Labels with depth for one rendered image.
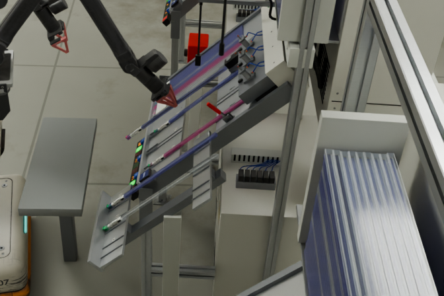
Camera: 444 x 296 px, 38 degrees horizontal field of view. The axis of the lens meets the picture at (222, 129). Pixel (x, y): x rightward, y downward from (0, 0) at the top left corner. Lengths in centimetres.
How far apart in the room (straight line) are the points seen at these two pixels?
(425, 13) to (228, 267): 130
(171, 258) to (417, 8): 118
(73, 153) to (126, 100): 143
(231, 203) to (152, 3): 311
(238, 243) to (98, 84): 204
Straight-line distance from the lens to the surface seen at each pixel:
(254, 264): 274
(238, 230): 260
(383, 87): 223
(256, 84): 221
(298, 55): 207
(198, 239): 329
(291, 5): 202
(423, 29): 214
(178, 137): 252
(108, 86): 436
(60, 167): 278
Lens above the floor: 237
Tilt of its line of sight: 36 degrees down
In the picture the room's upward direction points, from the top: 5 degrees clockwise
